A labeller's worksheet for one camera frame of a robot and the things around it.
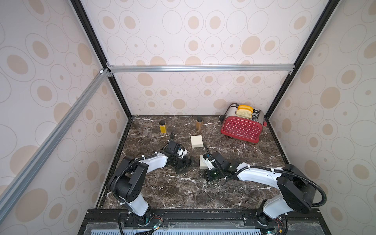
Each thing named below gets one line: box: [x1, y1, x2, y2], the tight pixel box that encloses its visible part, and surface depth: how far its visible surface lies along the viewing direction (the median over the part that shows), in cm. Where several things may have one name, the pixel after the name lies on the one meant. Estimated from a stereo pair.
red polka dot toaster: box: [220, 104, 268, 144], surface depth 99 cm
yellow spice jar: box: [159, 119, 167, 134], surface depth 107 cm
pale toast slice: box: [235, 108, 253, 119], surface depth 96 cm
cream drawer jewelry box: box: [190, 135, 204, 148], surface depth 105 cm
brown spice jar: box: [195, 116, 204, 131], surface depth 108 cm
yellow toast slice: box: [237, 104, 254, 114], surface depth 97 cm
